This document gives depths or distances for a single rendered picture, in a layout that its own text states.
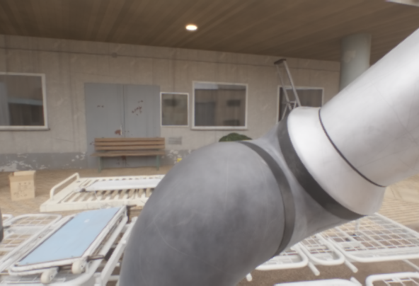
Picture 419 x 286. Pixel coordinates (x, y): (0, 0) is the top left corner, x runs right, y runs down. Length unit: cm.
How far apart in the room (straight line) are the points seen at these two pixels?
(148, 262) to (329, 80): 861
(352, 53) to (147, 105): 521
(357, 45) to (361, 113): 628
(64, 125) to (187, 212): 674
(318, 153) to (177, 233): 12
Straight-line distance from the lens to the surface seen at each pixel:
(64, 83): 691
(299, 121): 21
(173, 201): 17
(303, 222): 22
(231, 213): 16
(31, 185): 476
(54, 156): 701
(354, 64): 637
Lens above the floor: 132
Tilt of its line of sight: 6 degrees down
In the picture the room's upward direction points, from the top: 1 degrees clockwise
